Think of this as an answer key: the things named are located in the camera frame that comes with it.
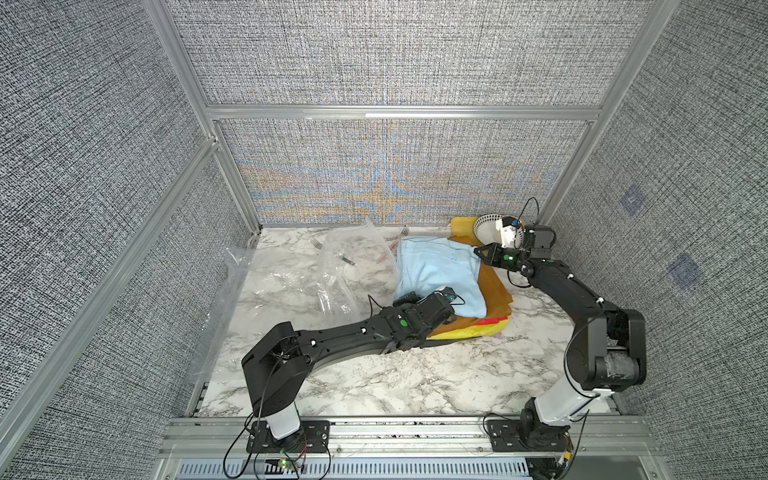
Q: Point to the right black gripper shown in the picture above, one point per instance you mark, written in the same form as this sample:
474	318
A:
493	253

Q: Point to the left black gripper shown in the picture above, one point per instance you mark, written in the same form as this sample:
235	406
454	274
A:
410	299

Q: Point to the light blue trousers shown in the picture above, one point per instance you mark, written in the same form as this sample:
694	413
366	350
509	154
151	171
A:
427	264

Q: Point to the mustard brown trousers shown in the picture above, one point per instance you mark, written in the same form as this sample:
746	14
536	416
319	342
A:
497	300

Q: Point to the clear plastic vacuum bag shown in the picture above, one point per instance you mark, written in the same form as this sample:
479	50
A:
280	277

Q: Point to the red textured garment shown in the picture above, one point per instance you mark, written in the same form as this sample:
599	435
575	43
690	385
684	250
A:
491	321

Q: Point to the yellow-green shorts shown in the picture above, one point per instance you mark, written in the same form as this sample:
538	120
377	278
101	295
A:
469	332

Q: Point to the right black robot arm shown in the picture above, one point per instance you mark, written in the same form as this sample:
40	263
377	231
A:
606	352

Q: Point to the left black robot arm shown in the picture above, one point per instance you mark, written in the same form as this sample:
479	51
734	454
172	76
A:
276	367

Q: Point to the white patterned bowl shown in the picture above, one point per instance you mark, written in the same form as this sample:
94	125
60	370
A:
488	228

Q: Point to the yellow plastic tray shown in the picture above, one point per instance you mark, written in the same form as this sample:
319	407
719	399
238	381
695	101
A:
463	227

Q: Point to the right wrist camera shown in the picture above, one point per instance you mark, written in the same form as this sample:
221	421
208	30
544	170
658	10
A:
511	232

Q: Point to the pink handled fork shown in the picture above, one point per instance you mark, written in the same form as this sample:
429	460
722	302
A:
392	243

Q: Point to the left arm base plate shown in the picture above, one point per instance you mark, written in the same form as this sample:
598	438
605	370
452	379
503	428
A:
311	437

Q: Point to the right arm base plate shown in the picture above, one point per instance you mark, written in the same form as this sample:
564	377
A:
514	436

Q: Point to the white slotted cable duct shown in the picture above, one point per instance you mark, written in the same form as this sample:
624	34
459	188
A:
358	468

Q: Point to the aluminium front rail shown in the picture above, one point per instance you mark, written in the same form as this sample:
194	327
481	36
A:
413	436

